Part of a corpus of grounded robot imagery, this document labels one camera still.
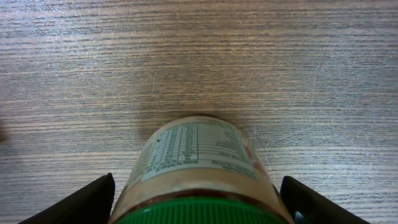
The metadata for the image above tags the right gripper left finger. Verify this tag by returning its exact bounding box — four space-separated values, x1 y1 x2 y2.
20 173 115 224

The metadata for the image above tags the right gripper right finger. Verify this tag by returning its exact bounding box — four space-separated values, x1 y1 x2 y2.
280 176 370 224

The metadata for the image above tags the green lid seasoning jar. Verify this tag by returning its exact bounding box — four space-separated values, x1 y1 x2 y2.
109 116 293 223

